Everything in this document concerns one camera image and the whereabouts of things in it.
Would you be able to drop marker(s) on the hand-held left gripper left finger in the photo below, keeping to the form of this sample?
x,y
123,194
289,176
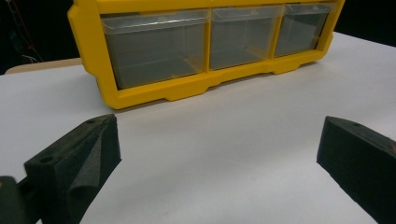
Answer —
x,y
71,161

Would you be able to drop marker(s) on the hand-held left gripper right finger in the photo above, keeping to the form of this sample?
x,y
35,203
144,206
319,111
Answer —
x,y
361,158

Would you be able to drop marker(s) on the yellow drawer cabinet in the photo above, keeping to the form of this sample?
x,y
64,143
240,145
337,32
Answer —
x,y
93,56

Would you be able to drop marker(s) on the clear plastic drawer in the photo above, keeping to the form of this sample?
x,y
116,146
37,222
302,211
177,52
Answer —
x,y
243,37
155,49
299,31

